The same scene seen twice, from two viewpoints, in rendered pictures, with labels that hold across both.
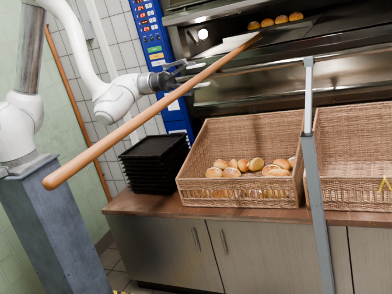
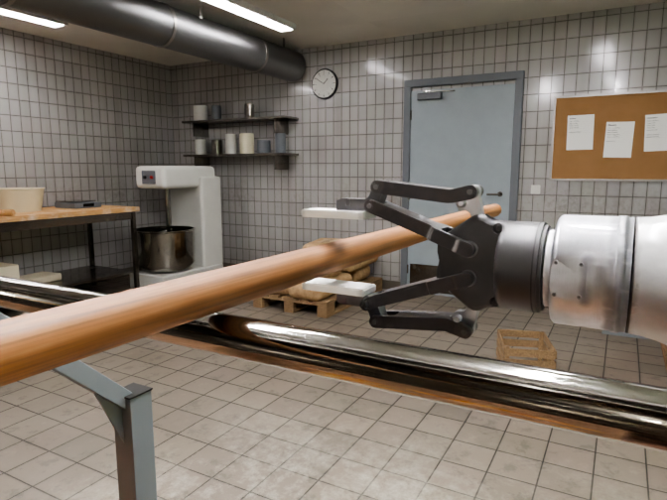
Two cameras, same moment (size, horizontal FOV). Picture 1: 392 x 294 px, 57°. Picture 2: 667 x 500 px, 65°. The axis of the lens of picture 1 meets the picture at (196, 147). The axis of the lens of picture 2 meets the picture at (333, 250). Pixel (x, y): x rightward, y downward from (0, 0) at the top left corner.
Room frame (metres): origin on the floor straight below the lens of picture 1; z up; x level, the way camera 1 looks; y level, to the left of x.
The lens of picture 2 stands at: (1.89, -0.09, 1.28)
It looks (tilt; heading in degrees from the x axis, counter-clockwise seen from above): 9 degrees down; 179
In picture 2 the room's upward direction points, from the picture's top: straight up
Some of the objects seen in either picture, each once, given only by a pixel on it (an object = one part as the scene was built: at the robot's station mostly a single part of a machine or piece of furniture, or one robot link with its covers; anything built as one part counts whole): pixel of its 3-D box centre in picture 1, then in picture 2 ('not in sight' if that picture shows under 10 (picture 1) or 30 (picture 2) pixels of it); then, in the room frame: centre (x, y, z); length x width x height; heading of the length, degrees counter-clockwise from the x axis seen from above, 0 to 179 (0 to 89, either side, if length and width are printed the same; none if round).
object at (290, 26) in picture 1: (271, 27); not in sight; (2.40, -0.67, 1.20); 0.55 x 0.36 x 0.03; 60
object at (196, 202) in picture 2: not in sight; (176, 225); (-3.98, -1.76, 0.66); 1.00 x 0.66 x 1.32; 150
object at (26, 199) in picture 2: not in sight; (19, 199); (-2.97, -2.89, 1.01); 0.43 x 0.43 x 0.21
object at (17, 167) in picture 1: (16, 162); not in sight; (1.46, 0.74, 1.03); 0.22 x 0.18 x 0.06; 150
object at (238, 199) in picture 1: (245, 157); not in sight; (1.61, -0.22, 0.72); 0.56 x 0.49 x 0.28; 61
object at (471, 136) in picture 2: not in sight; (457, 189); (-3.22, 1.21, 1.08); 1.14 x 0.09 x 2.16; 60
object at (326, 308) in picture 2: not in sight; (322, 291); (-3.22, -0.12, 0.07); 1.20 x 0.80 x 0.14; 150
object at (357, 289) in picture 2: (200, 84); (338, 286); (1.38, -0.08, 1.16); 0.07 x 0.03 x 0.01; 60
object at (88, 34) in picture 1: (81, 31); not in sight; (2.27, 0.48, 1.46); 0.10 x 0.07 x 0.10; 60
